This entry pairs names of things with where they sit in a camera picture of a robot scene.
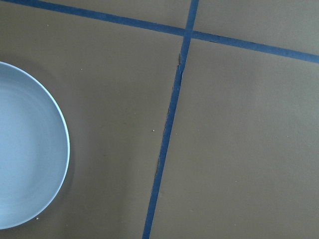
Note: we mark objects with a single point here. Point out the blue plate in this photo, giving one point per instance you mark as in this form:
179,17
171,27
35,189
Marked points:
34,147

